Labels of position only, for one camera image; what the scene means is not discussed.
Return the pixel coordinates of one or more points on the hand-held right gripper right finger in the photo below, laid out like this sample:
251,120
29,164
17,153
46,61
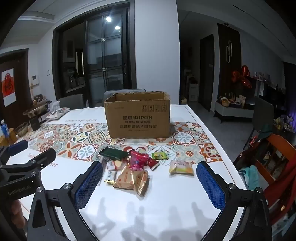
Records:
211,187

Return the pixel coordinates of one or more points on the grey dining chair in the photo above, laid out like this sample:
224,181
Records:
70,100
111,93
262,118

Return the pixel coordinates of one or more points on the red foil balloon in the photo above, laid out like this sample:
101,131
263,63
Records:
242,76

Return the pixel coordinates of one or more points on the metal hot pot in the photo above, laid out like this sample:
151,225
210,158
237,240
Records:
38,109

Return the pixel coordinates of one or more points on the orange wooden high chair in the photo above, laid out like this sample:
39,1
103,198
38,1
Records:
278,144

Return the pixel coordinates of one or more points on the dark interior door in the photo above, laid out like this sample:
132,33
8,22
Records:
206,69

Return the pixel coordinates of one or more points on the glass sliding door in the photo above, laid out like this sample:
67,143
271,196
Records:
108,64

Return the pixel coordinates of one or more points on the small green snack packet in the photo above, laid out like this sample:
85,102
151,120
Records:
159,155

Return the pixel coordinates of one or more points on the dark green pouch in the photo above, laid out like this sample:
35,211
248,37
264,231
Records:
113,154

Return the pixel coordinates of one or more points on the orange brown snack packet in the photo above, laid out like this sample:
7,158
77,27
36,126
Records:
124,179
141,182

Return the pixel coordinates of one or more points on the white and red snack packet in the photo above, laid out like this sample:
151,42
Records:
112,165

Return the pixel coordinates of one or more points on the dark red snack packet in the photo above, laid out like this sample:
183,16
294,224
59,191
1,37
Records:
152,163

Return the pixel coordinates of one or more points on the brown cardboard box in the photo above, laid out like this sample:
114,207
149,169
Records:
138,115

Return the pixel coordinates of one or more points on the small cardboard box on floor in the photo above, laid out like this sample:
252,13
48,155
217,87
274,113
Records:
184,101

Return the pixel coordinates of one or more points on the teal cloth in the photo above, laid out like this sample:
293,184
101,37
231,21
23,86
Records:
251,173

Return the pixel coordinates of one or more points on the glass bowl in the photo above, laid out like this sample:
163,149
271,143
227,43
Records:
22,128

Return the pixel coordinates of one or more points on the gold wrapped candy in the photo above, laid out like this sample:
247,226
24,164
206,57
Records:
109,182

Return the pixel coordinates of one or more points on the white wall control panel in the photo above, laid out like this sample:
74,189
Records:
35,80

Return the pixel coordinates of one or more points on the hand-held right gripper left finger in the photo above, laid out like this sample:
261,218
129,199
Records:
89,185

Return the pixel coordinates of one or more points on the flower bouquet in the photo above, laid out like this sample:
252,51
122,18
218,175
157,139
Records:
283,123

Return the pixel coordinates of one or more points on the white sideboard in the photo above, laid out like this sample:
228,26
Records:
233,111

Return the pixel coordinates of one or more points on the white tablecloth with tile print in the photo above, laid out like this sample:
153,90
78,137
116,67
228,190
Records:
92,139

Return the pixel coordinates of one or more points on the white pastry packet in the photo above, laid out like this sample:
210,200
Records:
181,167

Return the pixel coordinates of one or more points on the red and white door poster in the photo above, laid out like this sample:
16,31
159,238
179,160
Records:
8,87

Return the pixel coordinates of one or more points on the patterned tissue pack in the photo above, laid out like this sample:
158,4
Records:
57,113

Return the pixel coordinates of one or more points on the woven basket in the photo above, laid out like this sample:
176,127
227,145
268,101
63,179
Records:
223,101

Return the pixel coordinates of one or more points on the person's left hand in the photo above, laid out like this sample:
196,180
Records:
14,215

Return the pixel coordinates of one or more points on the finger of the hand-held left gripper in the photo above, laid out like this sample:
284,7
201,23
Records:
42,160
18,146

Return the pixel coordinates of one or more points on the white looped wall ornament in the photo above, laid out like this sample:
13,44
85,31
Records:
229,52

